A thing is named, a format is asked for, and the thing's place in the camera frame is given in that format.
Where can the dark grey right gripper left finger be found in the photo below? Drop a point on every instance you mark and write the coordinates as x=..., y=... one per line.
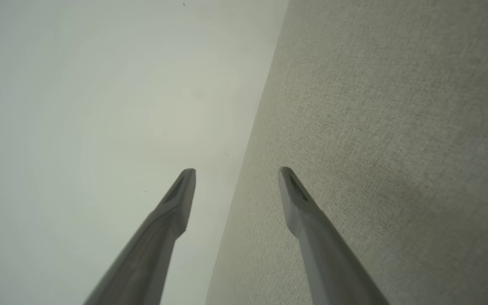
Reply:
x=151, y=262

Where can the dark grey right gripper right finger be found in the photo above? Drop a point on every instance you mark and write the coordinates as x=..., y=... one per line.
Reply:
x=333, y=267

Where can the grey fabric sofa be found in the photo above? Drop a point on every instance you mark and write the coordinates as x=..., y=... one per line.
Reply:
x=396, y=127

